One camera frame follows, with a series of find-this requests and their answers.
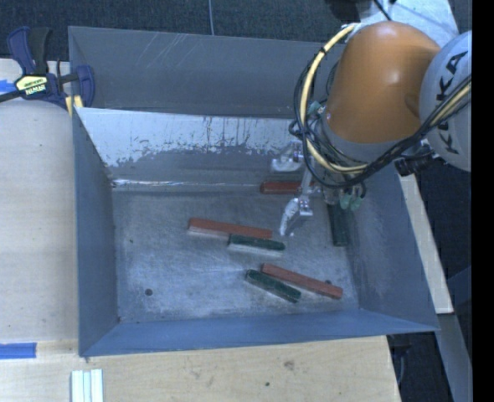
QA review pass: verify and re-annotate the dark green flat block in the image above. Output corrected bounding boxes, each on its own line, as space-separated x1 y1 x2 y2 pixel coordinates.
226 233 287 260
244 268 303 304
327 202 352 248

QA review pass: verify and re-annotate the grey metal bin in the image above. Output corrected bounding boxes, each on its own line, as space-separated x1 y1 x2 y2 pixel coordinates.
67 25 441 358

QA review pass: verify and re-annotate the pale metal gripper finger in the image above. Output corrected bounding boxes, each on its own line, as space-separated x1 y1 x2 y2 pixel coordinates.
270 141 306 173
279 197 315 238

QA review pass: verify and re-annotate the black cylinder on white bracket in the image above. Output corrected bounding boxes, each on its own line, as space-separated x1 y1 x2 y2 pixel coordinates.
394 140 435 178

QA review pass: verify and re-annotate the red-brown flat block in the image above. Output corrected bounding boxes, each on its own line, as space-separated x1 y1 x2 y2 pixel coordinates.
260 262 345 301
260 180 315 195
186 217 274 241

